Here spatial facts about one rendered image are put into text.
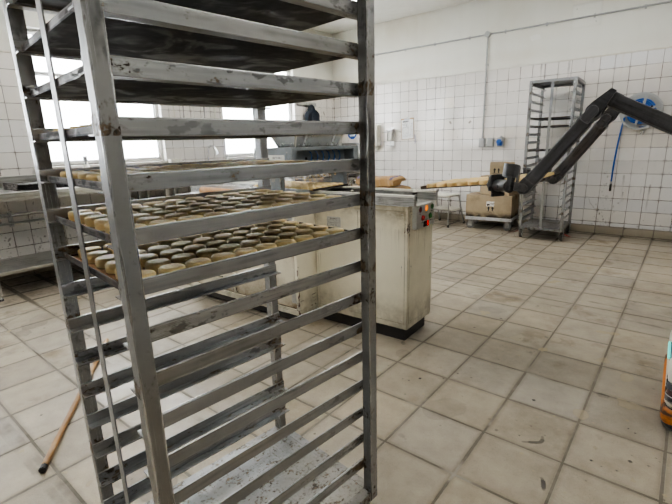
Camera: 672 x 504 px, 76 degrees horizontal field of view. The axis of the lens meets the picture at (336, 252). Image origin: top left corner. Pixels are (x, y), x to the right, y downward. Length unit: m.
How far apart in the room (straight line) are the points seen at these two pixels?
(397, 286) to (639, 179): 4.17
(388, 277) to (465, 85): 4.55
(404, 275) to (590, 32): 4.52
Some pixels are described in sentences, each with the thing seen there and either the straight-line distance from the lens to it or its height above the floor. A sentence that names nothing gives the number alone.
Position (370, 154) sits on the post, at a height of 1.17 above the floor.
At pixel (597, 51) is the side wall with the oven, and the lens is 6.34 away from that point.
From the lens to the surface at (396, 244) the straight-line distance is 2.53.
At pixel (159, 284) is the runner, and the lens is 0.83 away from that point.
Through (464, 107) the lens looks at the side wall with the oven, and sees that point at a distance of 6.73.
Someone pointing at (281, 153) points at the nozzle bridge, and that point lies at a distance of 2.73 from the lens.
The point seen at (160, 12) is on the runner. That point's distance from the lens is 0.85.
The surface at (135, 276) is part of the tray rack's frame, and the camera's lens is 0.78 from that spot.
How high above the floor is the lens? 1.19
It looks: 14 degrees down
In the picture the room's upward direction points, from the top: 2 degrees counter-clockwise
